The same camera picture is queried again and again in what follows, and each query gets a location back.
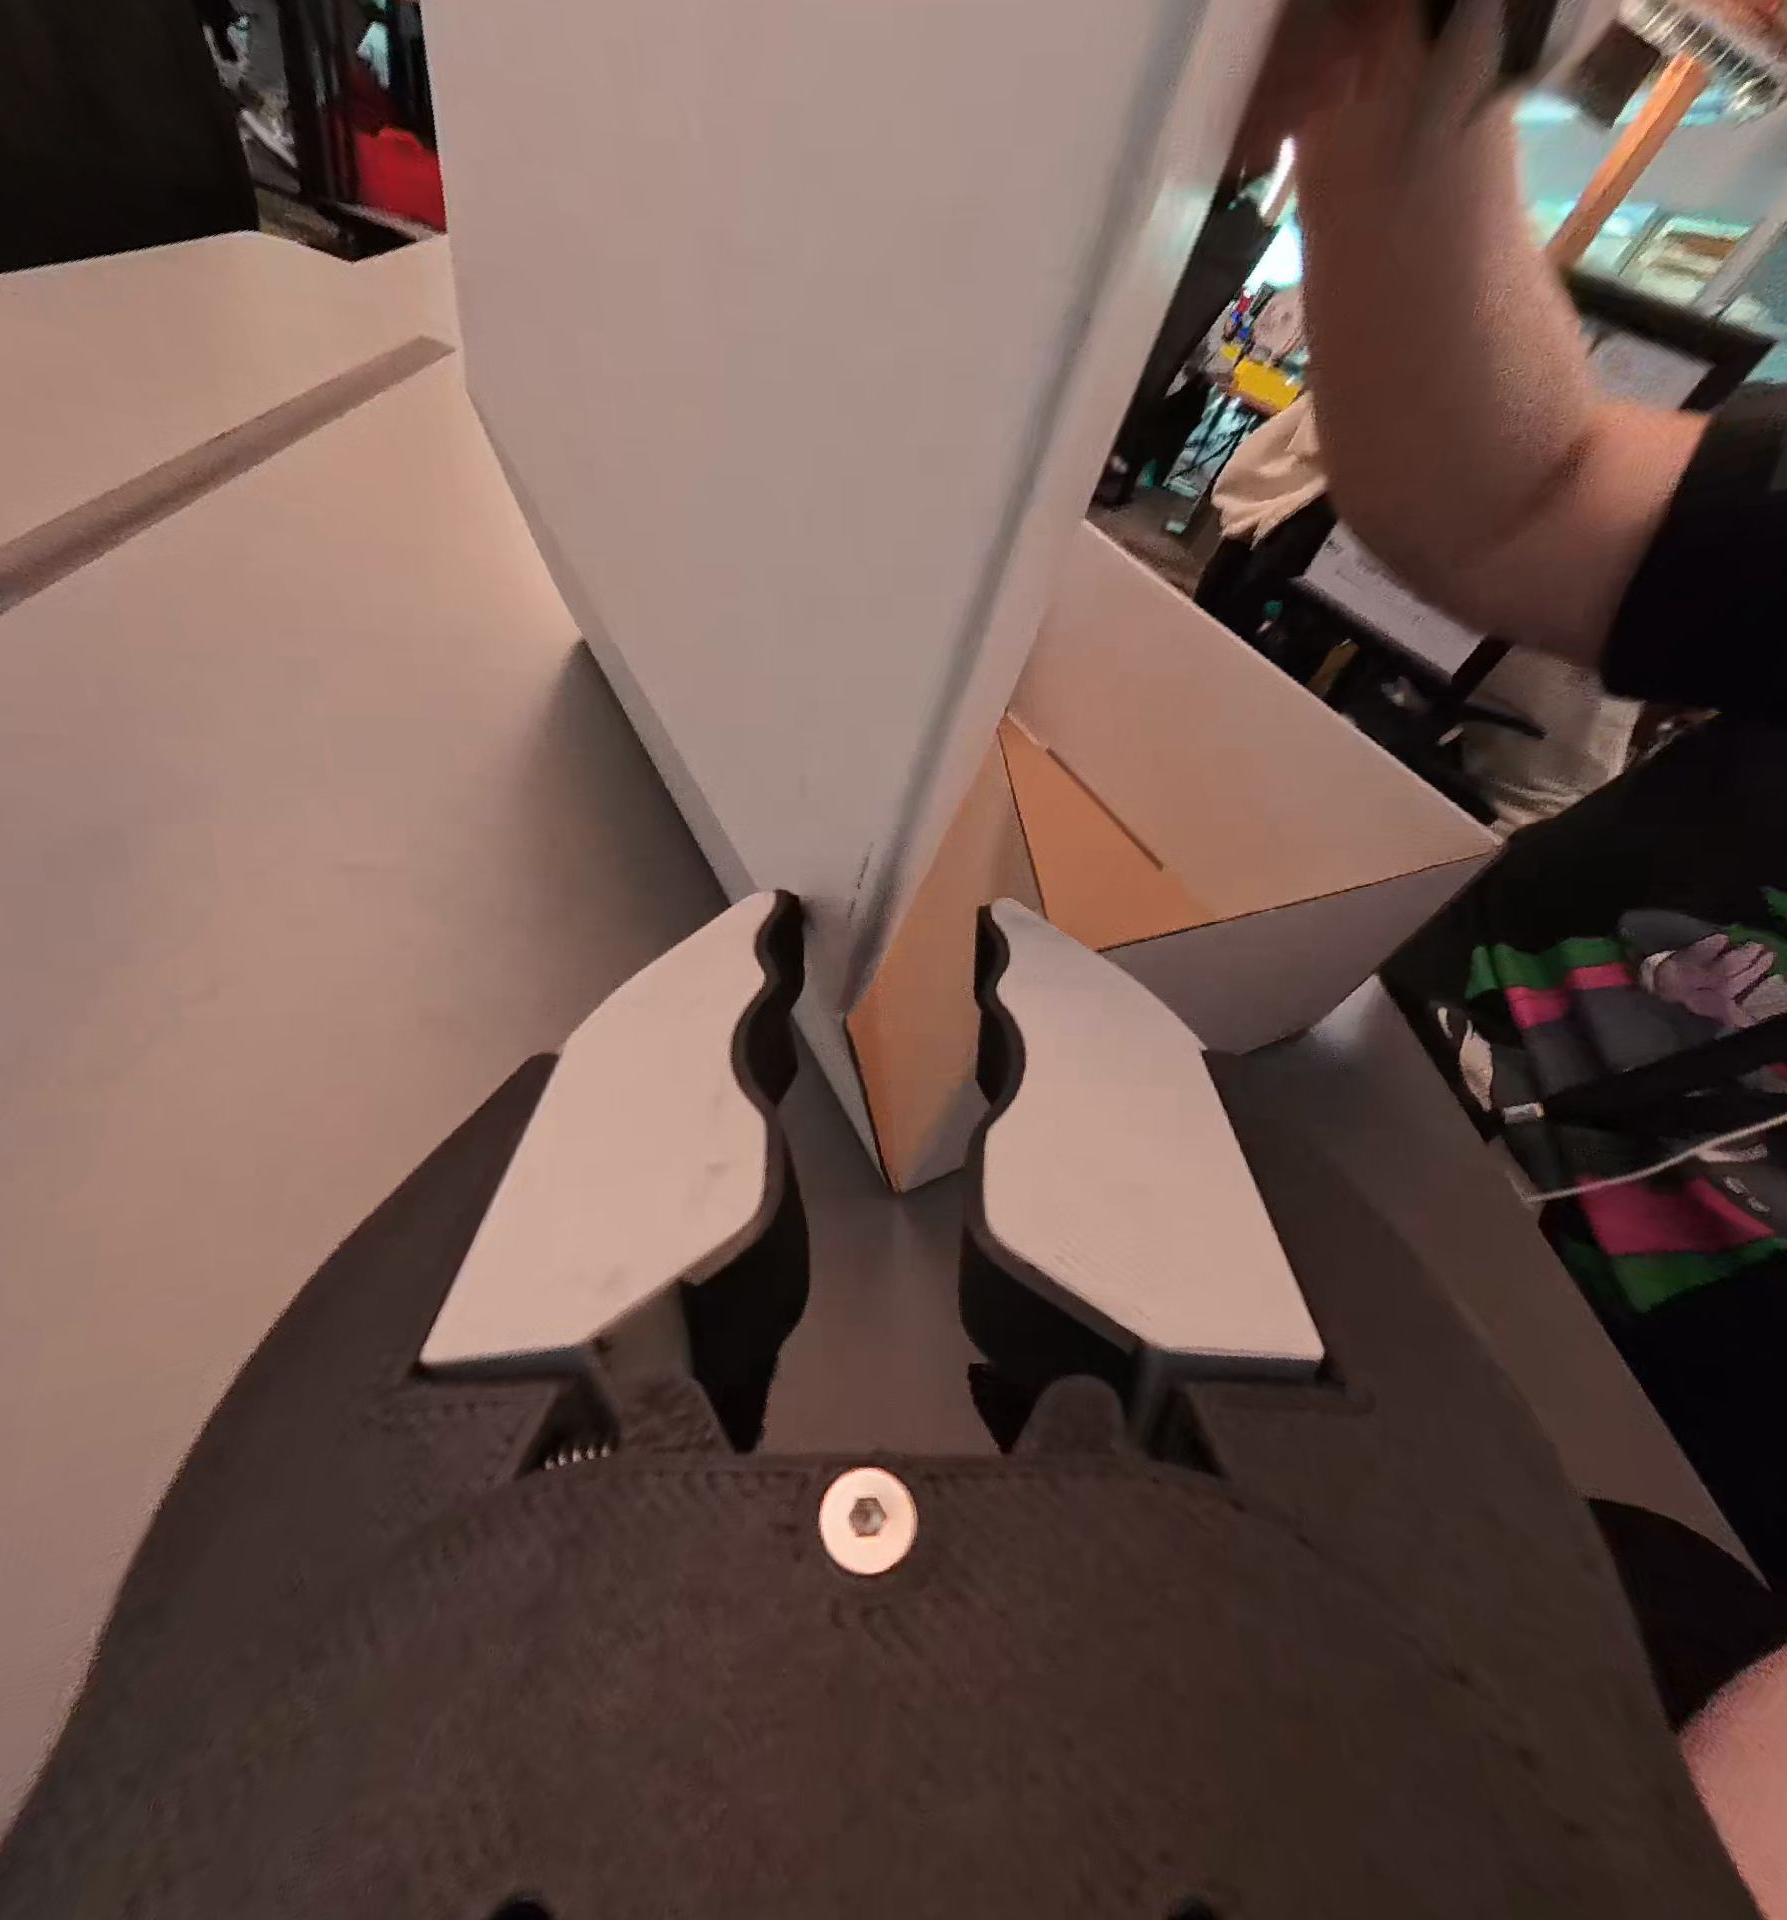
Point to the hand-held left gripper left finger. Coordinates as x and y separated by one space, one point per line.
623 1170

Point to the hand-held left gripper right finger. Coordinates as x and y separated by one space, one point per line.
1133 1184

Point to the white cardboard box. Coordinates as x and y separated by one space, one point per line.
757 374

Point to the person's left forearm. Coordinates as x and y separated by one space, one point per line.
1785 1784

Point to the person in black shirt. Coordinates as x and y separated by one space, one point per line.
1733 840

